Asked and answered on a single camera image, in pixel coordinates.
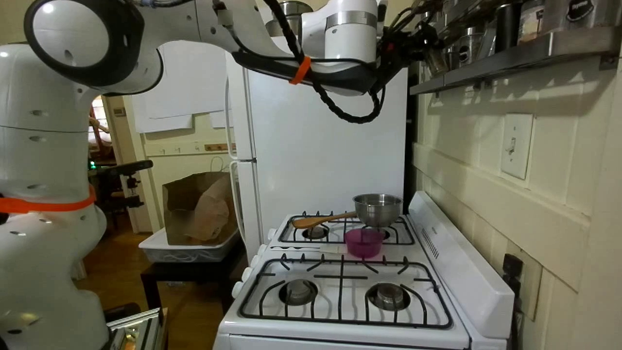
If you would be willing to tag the white gas stove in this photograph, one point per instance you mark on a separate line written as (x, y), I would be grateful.
(467, 279)

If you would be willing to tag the white plastic bin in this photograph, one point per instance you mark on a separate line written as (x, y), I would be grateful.
(187, 252)

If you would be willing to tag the brown cardboard box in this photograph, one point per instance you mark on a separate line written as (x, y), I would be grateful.
(195, 215)

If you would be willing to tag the white light switch plate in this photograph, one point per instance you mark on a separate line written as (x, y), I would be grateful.
(516, 149)

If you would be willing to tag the dark low table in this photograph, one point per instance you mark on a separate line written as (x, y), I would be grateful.
(187, 273)

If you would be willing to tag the white paper wall sheet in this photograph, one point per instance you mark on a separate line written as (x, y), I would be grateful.
(181, 98)

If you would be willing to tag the black camera on stand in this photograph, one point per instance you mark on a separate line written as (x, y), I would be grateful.
(129, 168)

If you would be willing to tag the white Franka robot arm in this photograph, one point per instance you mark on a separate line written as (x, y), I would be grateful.
(51, 196)

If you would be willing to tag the black wall plug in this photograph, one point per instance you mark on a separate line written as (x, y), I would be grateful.
(512, 268)

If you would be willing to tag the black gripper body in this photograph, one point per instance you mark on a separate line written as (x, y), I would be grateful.
(418, 40)

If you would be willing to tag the wooden spoon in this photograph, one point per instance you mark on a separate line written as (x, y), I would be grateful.
(312, 221)

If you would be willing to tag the glass spice jar steel cap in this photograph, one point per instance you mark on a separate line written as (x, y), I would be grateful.
(471, 46)

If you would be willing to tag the silver metal pot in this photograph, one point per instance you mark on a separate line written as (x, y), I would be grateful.
(378, 209)

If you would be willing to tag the white refrigerator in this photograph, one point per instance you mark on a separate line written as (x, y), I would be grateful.
(323, 163)

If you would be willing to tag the pink cup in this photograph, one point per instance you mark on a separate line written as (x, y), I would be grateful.
(364, 244)

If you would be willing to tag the black stove grate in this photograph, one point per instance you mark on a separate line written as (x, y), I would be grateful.
(317, 242)
(339, 277)

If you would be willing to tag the steel wall spice rack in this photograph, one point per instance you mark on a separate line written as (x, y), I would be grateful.
(518, 58)

